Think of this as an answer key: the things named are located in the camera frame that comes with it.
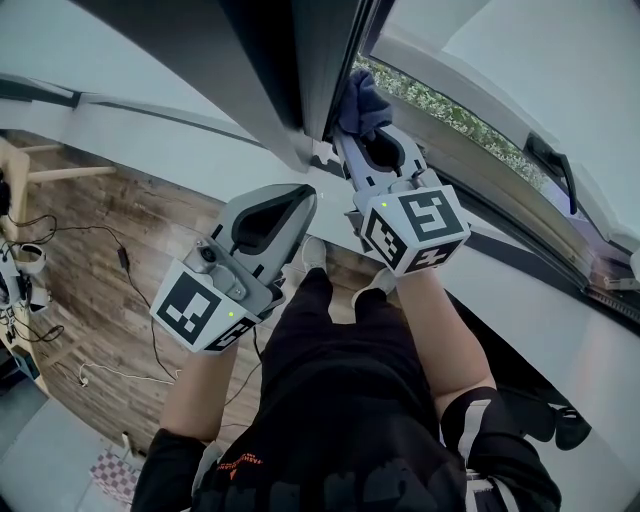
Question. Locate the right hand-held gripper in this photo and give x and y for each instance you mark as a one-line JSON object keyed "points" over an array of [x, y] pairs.
{"points": [[430, 215]]}

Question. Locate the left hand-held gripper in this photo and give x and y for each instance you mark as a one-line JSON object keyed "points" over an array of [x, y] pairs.
{"points": [[190, 305]]}

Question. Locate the blue microfibre cleaning cloth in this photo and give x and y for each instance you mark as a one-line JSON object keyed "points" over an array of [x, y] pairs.
{"points": [[367, 102]]}

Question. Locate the person's right forearm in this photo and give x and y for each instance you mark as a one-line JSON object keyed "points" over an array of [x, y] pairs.
{"points": [[440, 340]]}

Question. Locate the person's left forearm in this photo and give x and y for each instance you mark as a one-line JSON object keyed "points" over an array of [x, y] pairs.
{"points": [[197, 395]]}

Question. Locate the open window sash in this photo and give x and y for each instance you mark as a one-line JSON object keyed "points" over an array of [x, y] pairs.
{"points": [[525, 65]]}

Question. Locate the checkerboard calibration sheet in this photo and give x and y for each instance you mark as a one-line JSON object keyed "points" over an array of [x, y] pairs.
{"points": [[115, 472]]}

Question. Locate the person's left white shoe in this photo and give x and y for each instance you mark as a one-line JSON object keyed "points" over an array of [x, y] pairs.
{"points": [[315, 252]]}

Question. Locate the person's white shoe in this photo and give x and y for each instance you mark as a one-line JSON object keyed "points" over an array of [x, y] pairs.
{"points": [[315, 252], [377, 287]]}

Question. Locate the person's right white shoe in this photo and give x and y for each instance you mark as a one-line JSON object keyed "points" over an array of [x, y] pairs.
{"points": [[377, 287]]}

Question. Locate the person's black trousers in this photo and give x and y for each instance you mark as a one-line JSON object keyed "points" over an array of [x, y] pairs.
{"points": [[340, 340]]}

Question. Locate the person's black shirt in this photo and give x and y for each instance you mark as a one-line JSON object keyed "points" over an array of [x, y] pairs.
{"points": [[325, 460]]}

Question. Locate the black headset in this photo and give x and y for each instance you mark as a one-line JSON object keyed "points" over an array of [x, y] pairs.
{"points": [[4, 195]]}

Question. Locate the white and black device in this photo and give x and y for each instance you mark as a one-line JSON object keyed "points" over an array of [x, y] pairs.
{"points": [[7, 285]]}

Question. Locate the blue screen device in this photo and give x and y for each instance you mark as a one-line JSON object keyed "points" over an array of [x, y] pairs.
{"points": [[27, 365]]}

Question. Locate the black chair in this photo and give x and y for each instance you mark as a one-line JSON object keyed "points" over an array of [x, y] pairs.
{"points": [[570, 430]]}

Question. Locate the wooden rail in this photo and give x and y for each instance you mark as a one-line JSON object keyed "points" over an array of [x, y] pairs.
{"points": [[75, 172]]}

